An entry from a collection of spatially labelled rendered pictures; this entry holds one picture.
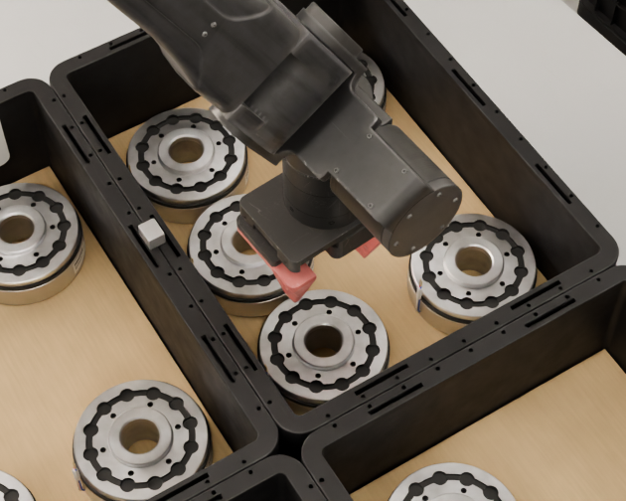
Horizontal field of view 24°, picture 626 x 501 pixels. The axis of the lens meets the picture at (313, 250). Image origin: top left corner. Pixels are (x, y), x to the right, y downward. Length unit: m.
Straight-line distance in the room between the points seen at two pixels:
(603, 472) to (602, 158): 0.43
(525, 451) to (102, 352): 0.34
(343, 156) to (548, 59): 0.71
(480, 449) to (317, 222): 0.27
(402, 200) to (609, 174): 0.64
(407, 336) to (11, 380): 0.32
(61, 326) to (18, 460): 0.12
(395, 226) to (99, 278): 0.43
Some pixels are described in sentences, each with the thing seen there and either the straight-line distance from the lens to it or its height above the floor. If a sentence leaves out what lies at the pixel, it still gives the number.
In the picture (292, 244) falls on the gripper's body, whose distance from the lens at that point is 0.95.
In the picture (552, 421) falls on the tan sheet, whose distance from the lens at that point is 1.15.
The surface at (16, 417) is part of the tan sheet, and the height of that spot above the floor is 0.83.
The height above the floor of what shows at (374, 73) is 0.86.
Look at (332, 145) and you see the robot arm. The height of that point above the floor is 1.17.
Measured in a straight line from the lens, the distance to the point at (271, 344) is 1.13.
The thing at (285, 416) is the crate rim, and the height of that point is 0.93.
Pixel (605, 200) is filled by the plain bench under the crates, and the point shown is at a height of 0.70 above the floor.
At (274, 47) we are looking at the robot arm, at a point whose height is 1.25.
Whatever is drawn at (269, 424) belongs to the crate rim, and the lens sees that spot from 1.02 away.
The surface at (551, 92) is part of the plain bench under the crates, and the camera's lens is 1.51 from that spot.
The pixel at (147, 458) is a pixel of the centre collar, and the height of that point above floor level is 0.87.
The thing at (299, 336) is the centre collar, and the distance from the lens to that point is 1.13.
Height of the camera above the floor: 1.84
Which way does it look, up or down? 56 degrees down
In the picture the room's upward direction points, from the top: straight up
